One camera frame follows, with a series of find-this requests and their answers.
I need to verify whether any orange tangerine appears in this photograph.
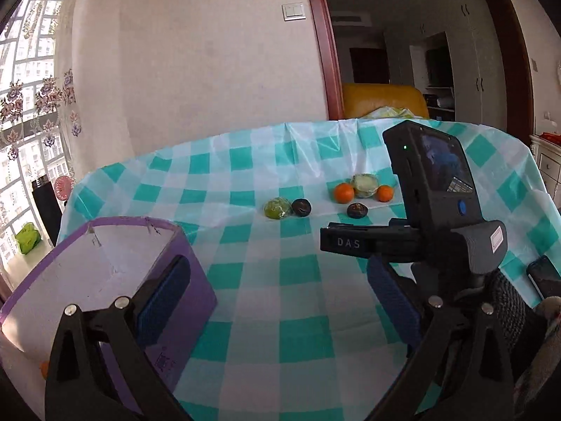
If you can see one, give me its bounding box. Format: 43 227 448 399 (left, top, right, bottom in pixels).
376 185 394 202
333 182 355 204

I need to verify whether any green apple half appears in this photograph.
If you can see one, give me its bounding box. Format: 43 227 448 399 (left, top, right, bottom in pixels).
351 173 379 199

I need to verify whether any tangerine in box corner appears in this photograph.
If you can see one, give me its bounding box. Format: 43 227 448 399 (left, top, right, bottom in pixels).
40 361 49 379

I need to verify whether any dark mangosteen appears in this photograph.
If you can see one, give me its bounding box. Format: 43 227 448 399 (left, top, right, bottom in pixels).
291 198 312 218
346 202 369 220

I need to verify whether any smartphone on table edge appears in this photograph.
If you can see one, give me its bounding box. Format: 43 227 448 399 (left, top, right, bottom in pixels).
526 256 561 299

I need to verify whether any purple white cardboard box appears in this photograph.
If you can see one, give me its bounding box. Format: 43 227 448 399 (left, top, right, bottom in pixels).
1 217 217 419

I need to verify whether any white drawer cabinet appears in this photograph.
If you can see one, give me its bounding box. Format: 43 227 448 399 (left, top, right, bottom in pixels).
530 135 561 199

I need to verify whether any teal white checkered tablecloth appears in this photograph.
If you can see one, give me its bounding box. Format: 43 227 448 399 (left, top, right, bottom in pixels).
57 119 561 421

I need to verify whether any yellow leather chair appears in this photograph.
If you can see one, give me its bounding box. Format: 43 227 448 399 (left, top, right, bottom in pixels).
342 83 429 119

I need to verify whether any black thermos bottle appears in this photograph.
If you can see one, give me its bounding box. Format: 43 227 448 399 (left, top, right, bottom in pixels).
31 175 62 246

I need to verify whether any wrapped green fruit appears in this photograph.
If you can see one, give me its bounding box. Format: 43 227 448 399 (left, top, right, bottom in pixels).
263 197 293 221

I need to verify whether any pink small fan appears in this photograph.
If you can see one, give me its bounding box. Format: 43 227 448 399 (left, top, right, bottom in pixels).
53 175 74 201

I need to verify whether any white wardrobe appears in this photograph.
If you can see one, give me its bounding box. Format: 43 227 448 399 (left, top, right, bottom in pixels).
408 0 507 129

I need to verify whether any floral lace curtain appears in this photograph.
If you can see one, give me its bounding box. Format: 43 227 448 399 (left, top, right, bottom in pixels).
1 0 82 177

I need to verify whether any red brown door frame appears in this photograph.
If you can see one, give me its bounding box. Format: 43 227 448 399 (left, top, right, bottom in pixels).
309 0 344 121

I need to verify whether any white light switch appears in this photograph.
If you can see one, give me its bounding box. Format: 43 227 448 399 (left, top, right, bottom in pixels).
282 3 306 22

